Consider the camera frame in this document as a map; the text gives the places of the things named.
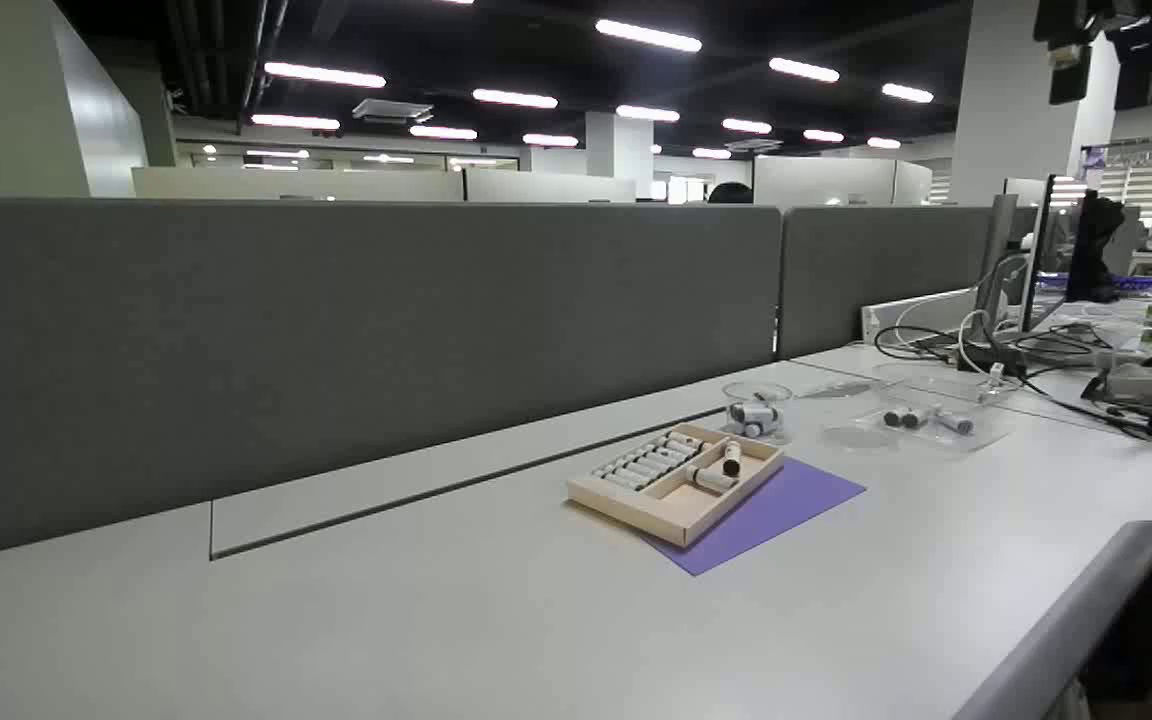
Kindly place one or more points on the small light grey vial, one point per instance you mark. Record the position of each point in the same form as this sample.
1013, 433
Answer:
954, 426

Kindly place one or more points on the wooden compartment tray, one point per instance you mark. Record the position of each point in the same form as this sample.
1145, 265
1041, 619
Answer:
643, 515

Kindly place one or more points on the short white vial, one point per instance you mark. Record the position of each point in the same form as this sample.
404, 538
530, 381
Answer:
707, 476

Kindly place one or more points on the white vial in bowl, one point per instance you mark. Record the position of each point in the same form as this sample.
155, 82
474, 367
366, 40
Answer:
764, 412
745, 416

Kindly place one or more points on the white cubicle panel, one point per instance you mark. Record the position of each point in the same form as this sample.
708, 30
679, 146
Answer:
836, 182
298, 182
551, 186

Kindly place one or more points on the round glass bowl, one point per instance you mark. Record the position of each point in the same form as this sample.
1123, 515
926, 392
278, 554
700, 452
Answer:
758, 392

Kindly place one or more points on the large white vial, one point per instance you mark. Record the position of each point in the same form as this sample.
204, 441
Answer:
730, 465

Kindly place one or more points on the fluorescent ceiling light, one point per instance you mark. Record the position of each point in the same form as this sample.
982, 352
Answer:
324, 73
886, 141
905, 92
551, 136
512, 98
807, 71
440, 134
745, 126
651, 113
295, 121
651, 34
824, 136

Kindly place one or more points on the dark rounded headrest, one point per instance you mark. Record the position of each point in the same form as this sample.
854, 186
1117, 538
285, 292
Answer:
730, 195

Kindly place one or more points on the purple paper mat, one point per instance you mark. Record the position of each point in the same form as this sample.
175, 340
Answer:
788, 502

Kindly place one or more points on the large clear petri dish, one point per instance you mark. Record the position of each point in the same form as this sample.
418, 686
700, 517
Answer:
858, 437

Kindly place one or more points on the short grey desk partition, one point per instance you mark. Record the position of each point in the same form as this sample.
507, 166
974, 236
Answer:
868, 272

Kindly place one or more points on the long grey desk partition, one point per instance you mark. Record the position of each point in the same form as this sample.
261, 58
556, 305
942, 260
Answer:
270, 362

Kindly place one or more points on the ceiling air vent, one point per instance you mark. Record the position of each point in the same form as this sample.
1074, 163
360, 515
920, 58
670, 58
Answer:
392, 108

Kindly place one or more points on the small dark vial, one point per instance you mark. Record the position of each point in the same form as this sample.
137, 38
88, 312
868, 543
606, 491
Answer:
894, 416
918, 423

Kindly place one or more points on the thin black monitor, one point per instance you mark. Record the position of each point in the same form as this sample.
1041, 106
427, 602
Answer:
1038, 252

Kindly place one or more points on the black desk device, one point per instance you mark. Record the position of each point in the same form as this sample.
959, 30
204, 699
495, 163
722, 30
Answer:
1097, 247

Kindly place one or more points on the small clear bottle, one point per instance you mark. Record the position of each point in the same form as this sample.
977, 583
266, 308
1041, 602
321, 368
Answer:
1151, 324

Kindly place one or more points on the green structural pillar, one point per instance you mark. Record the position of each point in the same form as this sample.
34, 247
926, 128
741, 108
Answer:
0, 106

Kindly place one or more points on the black hanging screens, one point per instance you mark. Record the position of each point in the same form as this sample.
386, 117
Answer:
1123, 45

